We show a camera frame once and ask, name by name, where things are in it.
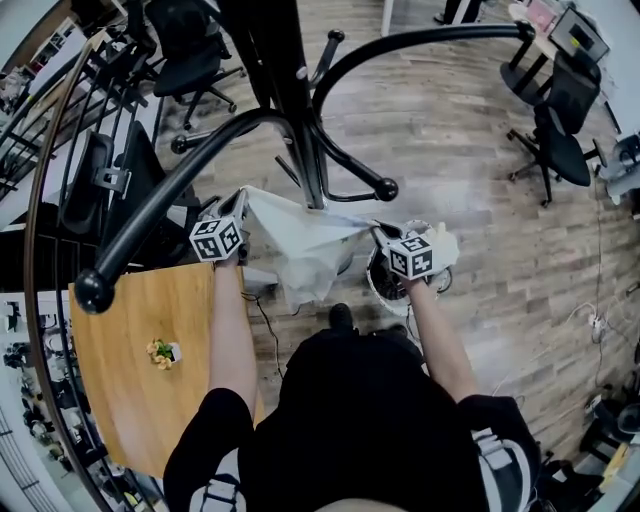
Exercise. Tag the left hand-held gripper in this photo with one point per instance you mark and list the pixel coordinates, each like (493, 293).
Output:
(217, 237)

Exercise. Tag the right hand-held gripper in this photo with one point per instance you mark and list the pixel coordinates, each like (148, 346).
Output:
(412, 257)

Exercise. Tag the cream clothes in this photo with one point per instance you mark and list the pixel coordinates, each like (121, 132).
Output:
(445, 247)

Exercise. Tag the white clothes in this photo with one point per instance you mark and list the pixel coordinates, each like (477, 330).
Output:
(305, 250)

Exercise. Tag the black coat rack stand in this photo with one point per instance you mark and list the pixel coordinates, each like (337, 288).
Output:
(280, 60)

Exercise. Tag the person's right forearm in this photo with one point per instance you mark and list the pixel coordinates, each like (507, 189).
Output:
(440, 340)

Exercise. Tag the person's left forearm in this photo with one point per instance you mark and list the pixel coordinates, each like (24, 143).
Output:
(232, 340)

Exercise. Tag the white mesh laundry basket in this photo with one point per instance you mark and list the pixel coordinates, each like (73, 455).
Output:
(385, 290)

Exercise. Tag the person's black shoe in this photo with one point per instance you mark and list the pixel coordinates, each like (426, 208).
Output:
(341, 316)

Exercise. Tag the small potted plant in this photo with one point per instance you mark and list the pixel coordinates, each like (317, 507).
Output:
(162, 354)

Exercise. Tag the person's black shirt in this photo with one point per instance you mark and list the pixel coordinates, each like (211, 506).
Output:
(360, 425)

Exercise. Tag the black railing with wooden handrail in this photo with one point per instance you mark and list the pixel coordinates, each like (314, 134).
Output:
(35, 250)

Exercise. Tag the wooden table with white legs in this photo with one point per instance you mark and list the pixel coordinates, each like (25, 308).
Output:
(140, 400)

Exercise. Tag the white table with dark top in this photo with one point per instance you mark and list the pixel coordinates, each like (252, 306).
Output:
(387, 15)

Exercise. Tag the white power strip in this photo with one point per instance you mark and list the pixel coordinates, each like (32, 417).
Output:
(597, 321)

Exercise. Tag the white robot on stand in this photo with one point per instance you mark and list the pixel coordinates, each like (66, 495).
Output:
(622, 175)

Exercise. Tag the pink box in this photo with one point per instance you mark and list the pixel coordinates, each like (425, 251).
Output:
(540, 12)

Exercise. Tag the black framed board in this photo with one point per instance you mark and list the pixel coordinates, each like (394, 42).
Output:
(580, 35)

